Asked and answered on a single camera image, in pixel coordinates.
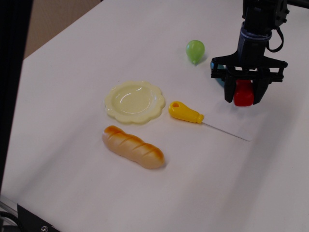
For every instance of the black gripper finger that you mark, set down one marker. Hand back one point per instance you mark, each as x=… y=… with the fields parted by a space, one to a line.
x=229 y=88
x=260 y=84

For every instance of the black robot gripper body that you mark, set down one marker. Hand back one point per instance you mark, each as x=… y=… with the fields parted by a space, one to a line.
x=248 y=57

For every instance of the red and white toy sushi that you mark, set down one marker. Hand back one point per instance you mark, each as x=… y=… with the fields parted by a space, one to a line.
x=243 y=95

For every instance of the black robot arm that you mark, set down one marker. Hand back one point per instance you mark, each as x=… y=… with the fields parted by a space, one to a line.
x=264 y=15

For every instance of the pale yellow scalloped plate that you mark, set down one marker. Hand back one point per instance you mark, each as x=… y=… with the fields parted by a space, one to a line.
x=134 y=102

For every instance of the teal toy cucumber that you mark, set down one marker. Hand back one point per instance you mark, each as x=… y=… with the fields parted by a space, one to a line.
x=221 y=82

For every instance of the green toy pear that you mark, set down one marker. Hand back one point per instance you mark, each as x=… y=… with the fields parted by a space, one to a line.
x=195 y=50

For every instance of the toy bread loaf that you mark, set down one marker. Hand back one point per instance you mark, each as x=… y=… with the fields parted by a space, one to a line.
x=133 y=148

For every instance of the yellow handled toy knife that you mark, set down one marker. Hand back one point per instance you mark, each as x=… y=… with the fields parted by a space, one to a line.
x=220 y=121

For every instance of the black corner bracket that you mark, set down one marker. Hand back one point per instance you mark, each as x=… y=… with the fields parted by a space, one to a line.
x=33 y=223

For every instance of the aluminium table frame rail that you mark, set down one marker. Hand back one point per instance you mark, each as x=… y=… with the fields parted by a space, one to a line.
x=8 y=205

